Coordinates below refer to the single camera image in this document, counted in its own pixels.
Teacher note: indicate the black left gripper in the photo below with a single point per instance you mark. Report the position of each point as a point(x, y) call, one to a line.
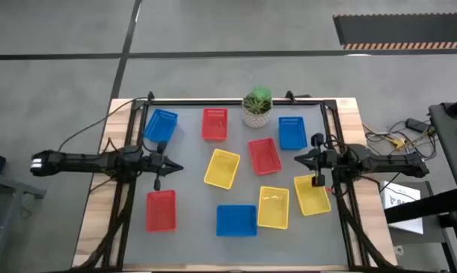
point(152, 164)

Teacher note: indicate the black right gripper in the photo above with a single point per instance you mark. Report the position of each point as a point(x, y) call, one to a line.
point(328, 160)

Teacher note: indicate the blue plastic basket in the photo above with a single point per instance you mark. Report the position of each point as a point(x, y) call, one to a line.
point(236, 220)
point(292, 133)
point(160, 126)

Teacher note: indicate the yellow plastic basket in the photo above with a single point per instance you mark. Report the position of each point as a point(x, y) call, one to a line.
point(222, 168)
point(273, 208)
point(307, 199)

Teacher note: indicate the red plastic basket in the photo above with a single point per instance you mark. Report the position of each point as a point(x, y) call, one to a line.
point(265, 156)
point(215, 124)
point(161, 211)

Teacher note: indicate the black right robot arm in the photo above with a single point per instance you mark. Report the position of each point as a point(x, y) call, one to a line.
point(387, 164)

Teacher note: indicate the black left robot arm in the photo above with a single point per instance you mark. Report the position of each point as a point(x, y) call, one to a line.
point(84, 162)

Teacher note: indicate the white patterned plant pot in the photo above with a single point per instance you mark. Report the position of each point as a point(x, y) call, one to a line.
point(256, 120)

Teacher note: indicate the green potted plant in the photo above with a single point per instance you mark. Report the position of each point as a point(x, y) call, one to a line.
point(257, 99)

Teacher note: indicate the white cardboard box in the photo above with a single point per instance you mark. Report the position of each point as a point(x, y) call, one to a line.
point(396, 193)

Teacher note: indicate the black power adapter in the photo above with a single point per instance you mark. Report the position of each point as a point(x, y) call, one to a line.
point(415, 124)

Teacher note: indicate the black metal beam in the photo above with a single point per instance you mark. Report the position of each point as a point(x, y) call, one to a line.
point(425, 206)

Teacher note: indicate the black side table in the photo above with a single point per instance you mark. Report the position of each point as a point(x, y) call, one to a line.
point(451, 151)

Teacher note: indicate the black striped floor ramp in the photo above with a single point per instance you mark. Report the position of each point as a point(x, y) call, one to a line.
point(402, 30)

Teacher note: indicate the grey metal stand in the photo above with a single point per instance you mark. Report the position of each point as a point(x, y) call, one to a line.
point(8, 186)

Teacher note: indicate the black metal table frame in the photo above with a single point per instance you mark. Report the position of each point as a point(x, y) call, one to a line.
point(198, 101)

